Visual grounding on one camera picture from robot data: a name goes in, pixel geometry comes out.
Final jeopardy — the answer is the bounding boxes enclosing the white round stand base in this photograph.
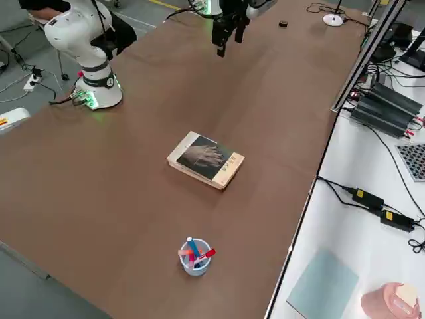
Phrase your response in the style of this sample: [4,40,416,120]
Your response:
[323,13,345,27]

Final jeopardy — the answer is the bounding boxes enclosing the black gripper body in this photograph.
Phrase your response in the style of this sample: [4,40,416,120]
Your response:
[214,0,250,23]

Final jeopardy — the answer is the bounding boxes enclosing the dark book with hands cover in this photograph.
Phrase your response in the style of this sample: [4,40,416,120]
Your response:
[167,130,246,187]

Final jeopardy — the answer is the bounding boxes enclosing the blue marker white cap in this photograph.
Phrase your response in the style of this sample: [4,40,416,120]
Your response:
[186,236,202,259]

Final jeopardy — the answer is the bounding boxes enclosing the perforated metal plate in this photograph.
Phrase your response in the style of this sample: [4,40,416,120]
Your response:
[394,142,425,183]

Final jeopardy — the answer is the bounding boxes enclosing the white box orange sticker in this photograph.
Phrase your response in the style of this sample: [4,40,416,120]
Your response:
[0,107,31,136]

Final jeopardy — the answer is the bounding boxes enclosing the red marker pen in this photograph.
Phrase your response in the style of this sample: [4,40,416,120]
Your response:
[194,248,217,266]

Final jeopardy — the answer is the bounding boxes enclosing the pink roll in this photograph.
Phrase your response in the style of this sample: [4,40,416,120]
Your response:
[361,282,422,319]

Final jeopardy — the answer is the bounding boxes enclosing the clear plastic pen cup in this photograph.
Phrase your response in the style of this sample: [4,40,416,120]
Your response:
[179,237,213,277]

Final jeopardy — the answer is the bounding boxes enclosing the pale green sheet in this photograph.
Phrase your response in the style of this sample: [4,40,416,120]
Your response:
[286,249,361,319]

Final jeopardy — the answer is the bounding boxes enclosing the aluminium frame post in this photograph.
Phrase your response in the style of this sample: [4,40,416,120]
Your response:
[330,0,404,114]

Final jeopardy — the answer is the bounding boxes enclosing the black monitor stand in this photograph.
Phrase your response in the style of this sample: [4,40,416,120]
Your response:
[398,23,425,72]

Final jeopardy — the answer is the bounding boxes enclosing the orange marker pen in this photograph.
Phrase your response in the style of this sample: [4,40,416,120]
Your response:
[179,249,195,269]

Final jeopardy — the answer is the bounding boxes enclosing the white power strip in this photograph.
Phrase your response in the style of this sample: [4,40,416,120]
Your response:
[23,74,43,92]

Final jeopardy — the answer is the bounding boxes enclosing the dark finned power supply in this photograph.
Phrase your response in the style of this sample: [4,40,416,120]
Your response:
[363,82,425,116]
[350,99,421,139]

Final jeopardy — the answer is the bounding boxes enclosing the black adapter yellow label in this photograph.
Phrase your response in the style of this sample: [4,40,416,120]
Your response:
[379,208,416,233]
[351,187,386,210]

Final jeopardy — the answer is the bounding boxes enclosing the black adapter cable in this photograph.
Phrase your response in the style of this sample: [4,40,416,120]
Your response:
[317,177,358,205]

